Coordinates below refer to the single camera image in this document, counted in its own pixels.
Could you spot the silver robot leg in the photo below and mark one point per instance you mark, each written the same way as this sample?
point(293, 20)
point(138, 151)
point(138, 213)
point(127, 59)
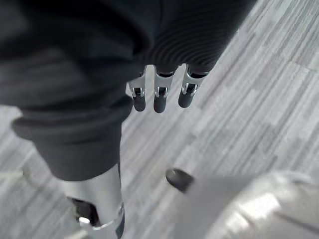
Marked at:
point(251, 211)

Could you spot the dark robot foot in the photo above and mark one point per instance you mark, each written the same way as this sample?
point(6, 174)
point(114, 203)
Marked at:
point(180, 179)

